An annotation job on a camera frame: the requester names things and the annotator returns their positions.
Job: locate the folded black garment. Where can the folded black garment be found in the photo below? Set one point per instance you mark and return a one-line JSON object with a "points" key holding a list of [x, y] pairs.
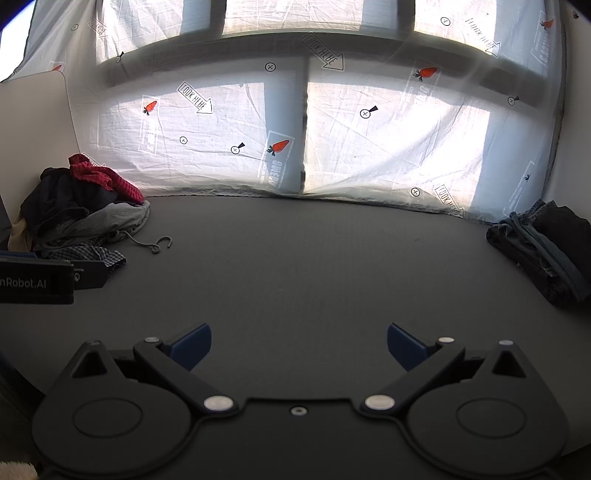
{"points": [[508, 244], [565, 230]]}

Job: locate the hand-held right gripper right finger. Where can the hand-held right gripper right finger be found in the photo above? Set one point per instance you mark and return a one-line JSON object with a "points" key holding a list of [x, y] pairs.
{"points": [[401, 346]]}

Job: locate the dark navy garment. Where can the dark navy garment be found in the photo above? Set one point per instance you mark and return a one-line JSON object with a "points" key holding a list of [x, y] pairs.
{"points": [[60, 198]]}

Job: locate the blue checked shirt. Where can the blue checked shirt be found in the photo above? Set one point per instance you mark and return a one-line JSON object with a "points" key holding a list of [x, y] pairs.
{"points": [[99, 254]]}

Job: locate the white foam board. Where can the white foam board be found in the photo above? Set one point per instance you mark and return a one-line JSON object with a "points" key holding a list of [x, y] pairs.
{"points": [[37, 129], [572, 138]]}

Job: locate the red checked shorts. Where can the red checked shorts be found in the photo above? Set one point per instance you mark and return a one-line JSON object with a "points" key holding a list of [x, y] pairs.
{"points": [[120, 184]]}

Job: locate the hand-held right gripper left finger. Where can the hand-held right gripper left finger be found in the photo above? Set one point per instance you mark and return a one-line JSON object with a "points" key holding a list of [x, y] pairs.
{"points": [[194, 344]]}

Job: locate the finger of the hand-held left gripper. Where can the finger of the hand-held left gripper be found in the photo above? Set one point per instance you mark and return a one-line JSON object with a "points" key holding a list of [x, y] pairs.
{"points": [[92, 274]]}

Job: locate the beige cloth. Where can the beige cloth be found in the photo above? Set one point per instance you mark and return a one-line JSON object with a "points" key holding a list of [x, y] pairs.
{"points": [[18, 235]]}

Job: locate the printed white sheet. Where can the printed white sheet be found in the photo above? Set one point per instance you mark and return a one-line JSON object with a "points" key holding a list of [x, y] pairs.
{"points": [[369, 152]]}

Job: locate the cream fluffy cloth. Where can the cream fluffy cloth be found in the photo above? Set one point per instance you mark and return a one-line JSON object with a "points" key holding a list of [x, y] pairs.
{"points": [[14, 470]]}

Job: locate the dark grey crumpled garment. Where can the dark grey crumpled garment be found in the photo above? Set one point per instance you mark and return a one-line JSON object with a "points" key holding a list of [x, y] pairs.
{"points": [[549, 251]]}

